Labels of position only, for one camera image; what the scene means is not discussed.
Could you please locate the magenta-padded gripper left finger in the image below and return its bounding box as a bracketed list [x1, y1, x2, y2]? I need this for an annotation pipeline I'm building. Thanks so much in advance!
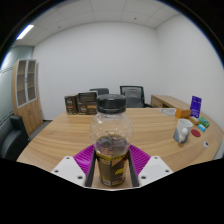
[50, 143, 98, 188]

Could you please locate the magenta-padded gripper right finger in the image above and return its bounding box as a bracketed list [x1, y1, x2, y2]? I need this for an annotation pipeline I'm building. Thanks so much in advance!
[127, 144, 175, 188]

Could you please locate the clear bottle with black cap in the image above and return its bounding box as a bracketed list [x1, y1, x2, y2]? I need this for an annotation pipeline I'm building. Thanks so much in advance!
[88, 93, 134, 188]

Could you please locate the white ceramic mug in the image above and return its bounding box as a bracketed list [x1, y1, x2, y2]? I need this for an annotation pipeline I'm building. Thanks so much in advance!
[172, 118, 194, 145]

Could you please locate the flat round red coaster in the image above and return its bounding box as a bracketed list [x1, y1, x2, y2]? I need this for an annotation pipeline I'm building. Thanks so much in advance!
[190, 128, 202, 138]

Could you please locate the orange-brown cardboard box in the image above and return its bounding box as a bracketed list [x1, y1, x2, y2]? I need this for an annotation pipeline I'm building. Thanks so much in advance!
[175, 107, 192, 120]

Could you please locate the small tan packet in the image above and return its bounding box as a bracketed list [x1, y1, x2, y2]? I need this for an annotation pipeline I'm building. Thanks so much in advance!
[189, 116, 200, 126]

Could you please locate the small dark brown box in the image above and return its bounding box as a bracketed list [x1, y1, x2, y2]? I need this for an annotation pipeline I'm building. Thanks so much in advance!
[64, 94, 79, 116]

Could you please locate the black leather armchair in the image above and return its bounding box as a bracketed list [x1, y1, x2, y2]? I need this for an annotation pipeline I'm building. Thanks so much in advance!
[0, 114, 30, 162]

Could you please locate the wooden shelf cabinet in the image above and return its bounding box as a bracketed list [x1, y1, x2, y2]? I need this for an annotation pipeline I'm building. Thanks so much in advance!
[11, 59, 44, 136]

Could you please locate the large dark brown box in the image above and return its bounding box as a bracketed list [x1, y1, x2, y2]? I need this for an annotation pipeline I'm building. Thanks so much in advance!
[76, 91, 99, 116]

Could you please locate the wooden side desk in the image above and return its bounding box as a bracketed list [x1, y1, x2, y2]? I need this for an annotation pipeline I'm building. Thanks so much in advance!
[150, 94, 224, 134]

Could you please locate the purple standing pouch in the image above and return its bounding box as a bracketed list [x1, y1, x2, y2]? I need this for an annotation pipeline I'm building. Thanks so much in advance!
[189, 95, 203, 119]

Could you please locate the grey mesh office chair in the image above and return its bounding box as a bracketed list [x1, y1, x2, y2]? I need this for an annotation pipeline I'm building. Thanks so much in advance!
[119, 85, 152, 109]

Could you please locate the black office chair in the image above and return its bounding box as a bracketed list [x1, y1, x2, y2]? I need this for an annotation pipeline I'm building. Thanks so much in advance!
[89, 87, 110, 97]

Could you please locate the rectangular ceiling light panel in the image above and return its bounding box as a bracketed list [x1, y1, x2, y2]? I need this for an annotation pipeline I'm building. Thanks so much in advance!
[15, 24, 35, 41]

